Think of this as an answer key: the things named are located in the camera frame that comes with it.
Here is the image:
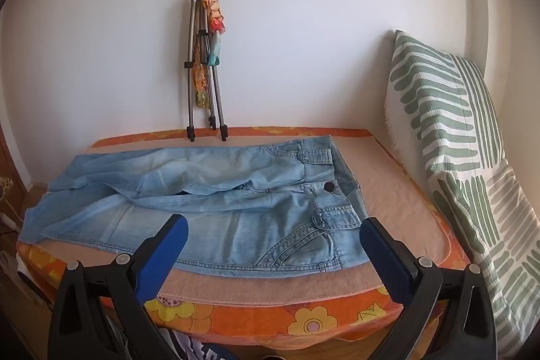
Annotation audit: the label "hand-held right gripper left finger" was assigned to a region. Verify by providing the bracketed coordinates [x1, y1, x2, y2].
[48, 214, 189, 360]

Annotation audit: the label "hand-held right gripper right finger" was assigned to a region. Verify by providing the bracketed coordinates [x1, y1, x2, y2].
[359, 217, 496, 360]

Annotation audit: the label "light blue denim pants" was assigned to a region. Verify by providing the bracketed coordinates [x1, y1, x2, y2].
[19, 134, 370, 280]

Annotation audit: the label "pink terry towel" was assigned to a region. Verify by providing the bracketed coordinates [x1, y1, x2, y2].
[17, 134, 454, 308]

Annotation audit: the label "dark printed clothing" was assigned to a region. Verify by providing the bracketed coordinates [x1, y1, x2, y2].
[166, 328, 228, 360]

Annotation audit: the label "orange floral cloth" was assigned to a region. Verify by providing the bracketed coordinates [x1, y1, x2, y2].
[16, 127, 469, 348]

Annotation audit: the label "green leaf patterned pillow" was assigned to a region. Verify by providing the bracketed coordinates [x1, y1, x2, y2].
[428, 160, 540, 356]
[383, 30, 507, 192]

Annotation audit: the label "grey metal tripod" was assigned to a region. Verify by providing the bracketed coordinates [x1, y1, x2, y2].
[183, 0, 229, 142]

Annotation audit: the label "leopard print cushion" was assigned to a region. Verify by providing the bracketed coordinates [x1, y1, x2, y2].
[0, 176, 15, 202]

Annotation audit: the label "colourful patterned scarf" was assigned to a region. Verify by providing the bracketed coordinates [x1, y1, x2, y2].
[192, 0, 228, 130]

